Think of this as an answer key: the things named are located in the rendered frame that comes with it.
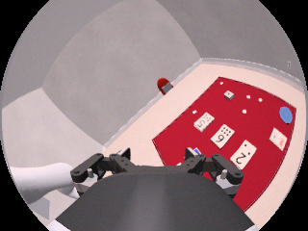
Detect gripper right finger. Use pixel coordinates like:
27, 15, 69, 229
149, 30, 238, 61
184, 146, 245, 198

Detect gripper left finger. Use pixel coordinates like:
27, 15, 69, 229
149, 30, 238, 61
69, 147, 138, 196

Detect blue-backed plywood card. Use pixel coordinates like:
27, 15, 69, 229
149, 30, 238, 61
185, 146, 203, 157

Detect white card pile two pips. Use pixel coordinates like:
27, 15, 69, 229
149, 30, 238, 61
229, 139, 259, 171

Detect white card pile six pips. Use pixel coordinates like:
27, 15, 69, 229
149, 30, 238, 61
210, 123, 236, 150

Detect white card pile five pips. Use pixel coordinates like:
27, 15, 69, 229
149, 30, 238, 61
192, 111, 216, 133

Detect pale wide rule card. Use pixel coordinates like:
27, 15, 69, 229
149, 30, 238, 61
269, 127, 289, 152

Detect red felt mat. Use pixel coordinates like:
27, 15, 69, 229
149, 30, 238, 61
151, 76, 297, 213

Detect pale beige stone table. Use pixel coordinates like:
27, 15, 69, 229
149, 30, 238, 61
38, 57, 307, 230

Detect grey block with peg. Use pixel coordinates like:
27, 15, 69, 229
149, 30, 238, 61
223, 90, 235, 102

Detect blue flat disc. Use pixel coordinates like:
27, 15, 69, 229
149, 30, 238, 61
278, 106, 294, 125

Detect red rounded object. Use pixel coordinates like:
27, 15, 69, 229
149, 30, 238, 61
156, 77, 174, 96

